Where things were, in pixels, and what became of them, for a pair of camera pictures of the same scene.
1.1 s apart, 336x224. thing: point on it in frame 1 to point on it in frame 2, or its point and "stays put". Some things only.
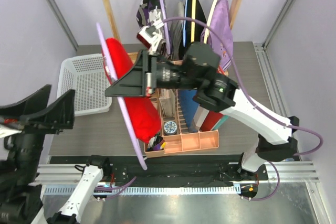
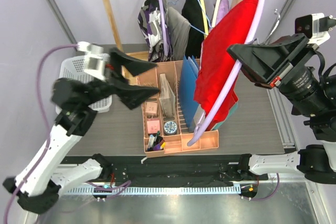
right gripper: x=134 y=83 to x=264 y=63
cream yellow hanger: x=194 y=7 to x=202 y=5
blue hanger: x=185 y=19 to x=199 y=3
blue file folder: x=189 y=106 stays put
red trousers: x=117 y=62 to x=220 y=50
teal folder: x=222 y=119 stays put
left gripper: x=59 y=114 to x=130 y=95
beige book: x=167 y=102 stays put
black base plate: x=177 y=170 stays put
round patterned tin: x=170 y=127 stays put
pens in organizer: x=156 y=142 stays put
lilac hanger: x=114 y=76 to x=228 y=81
